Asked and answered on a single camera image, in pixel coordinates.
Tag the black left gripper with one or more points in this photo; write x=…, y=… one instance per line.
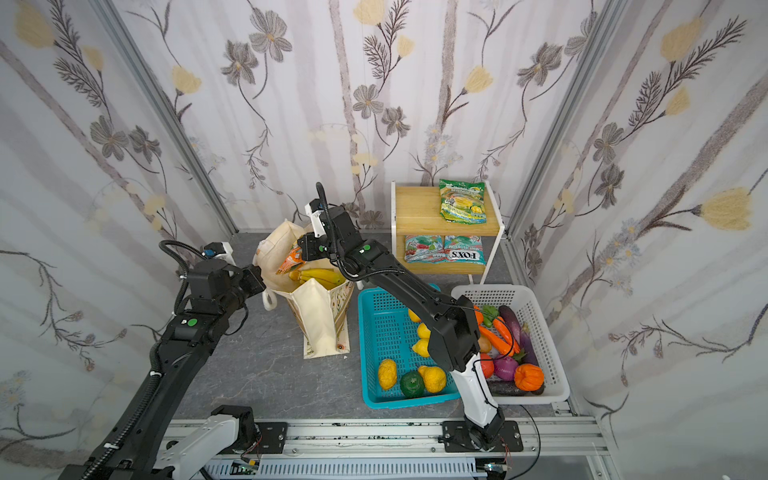
x=252, y=282

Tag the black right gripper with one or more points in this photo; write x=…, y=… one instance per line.
x=306, y=246

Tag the orange red snack bag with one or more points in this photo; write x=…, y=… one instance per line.
x=293, y=261

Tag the yellow banana bunch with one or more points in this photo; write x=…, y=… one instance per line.
x=328, y=278

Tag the cream floral grocery tote bag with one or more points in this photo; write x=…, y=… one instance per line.
x=320, y=312

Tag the small yellow lemon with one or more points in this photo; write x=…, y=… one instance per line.
x=421, y=346

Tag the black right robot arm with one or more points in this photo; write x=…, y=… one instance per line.
x=454, y=333

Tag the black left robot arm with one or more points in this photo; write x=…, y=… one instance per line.
x=213, y=289

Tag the teal Fox's candy bag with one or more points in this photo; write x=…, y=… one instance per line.
x=464, y=249

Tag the green snack bag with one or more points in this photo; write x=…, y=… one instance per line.
x=462, y=202

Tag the white metal wooden shelf rack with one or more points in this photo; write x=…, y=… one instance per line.
x=415, y=211

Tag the yellow lemon front left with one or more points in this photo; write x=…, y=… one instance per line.
x=387, y=374

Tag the teal plastic basket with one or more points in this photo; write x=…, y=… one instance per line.
x=386, y=332

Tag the green round fruit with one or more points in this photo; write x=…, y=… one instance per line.
x=412, y=385

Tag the bumpy yellow citron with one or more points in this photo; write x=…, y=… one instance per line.
x=434, y=379

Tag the green pepper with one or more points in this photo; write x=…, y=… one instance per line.
x=489, y=314

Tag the orange carrot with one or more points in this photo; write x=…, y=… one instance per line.
x=499, y=336

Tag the white plastic basket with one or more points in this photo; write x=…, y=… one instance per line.
x=525, y=306

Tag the purple eggplant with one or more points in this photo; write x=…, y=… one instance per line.
x=525, y=352

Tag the purple onion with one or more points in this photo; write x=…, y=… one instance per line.
x=505, y=368

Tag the dark cucumber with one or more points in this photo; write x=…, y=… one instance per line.
x=509, y=389

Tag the small orange pumpkin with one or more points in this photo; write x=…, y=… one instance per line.
x=529, y=377

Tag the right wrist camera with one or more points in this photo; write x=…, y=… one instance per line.
x=314, y=210

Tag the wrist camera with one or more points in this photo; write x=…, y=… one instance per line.
x=314, y=210
x=219, y=250

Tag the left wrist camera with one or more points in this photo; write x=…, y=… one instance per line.
x=219, y=250

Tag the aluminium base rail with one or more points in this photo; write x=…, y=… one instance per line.
x=560, y=447

